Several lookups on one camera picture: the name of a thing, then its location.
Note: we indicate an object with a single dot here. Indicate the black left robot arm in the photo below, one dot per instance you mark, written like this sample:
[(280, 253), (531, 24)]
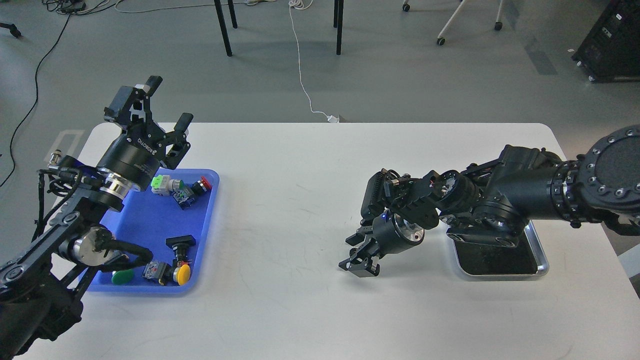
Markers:
[(42, 288)]

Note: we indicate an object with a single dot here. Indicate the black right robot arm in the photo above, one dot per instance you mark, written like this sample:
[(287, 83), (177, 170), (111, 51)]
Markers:
[(488, 207)]

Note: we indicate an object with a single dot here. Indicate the black push button switch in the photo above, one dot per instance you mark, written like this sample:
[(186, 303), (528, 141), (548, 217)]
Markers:
[(180, 246)]

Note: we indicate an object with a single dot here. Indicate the red push button switch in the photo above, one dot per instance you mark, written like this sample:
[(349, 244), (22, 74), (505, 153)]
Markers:
[(185, 195)]

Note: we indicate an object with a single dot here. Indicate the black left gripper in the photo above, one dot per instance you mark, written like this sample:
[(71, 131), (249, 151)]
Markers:
[(142, 148)]

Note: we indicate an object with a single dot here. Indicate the yellow push button switch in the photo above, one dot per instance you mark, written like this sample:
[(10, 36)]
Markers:
[(179, 274)]

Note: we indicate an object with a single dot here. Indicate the black equipment case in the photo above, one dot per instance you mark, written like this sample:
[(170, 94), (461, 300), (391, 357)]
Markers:
[(611, 50)]

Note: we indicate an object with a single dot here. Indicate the silver metal tray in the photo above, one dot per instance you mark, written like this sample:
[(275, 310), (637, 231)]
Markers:
[(494, 263)]

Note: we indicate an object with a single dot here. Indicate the green push button switch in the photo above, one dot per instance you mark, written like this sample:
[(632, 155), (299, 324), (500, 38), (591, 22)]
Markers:
[(122, 277)]

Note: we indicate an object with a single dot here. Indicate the blue plastic tray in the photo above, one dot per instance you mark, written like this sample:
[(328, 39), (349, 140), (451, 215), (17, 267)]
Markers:
[(148, 219)]

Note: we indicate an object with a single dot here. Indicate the clear small switch block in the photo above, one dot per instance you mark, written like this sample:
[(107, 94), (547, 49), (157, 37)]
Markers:
[(153, 271)]

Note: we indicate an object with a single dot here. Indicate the light green white switch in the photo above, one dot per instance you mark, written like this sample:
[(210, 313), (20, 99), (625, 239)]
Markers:
[(164, 185)]

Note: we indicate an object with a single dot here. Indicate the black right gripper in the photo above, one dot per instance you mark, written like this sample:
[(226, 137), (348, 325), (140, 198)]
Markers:
[(389, 234)]

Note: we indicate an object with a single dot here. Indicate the white chair base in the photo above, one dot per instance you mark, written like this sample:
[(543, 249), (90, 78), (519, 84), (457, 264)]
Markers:
[(453, 24)]

